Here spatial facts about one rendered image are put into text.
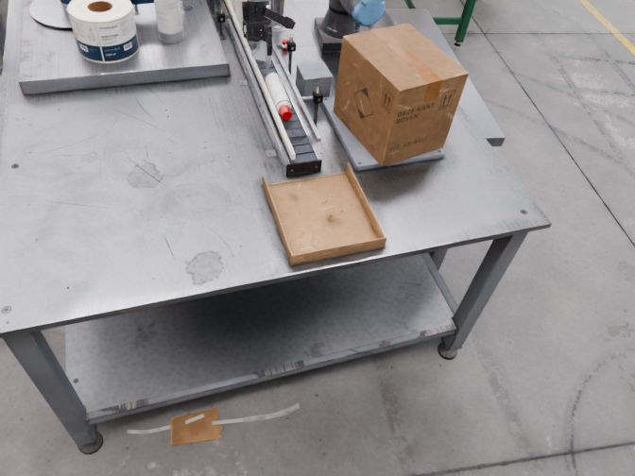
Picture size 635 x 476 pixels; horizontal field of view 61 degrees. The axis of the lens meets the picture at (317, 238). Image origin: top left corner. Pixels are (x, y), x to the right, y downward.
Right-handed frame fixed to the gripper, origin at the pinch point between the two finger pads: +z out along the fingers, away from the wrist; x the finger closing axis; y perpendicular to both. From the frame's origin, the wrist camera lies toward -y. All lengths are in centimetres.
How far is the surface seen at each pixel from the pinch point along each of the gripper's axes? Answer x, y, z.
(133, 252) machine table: 56, 51, 31
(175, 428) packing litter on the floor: 40, 51, 113
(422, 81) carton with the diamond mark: 50, -31, -3
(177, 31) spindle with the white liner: -25.1, 26.6, -8.7
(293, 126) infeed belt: 24.7, -0.8, 13.7
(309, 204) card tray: 51, 3, 28
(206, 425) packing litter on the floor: 42, 41, 113
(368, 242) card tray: 70, -7, 32
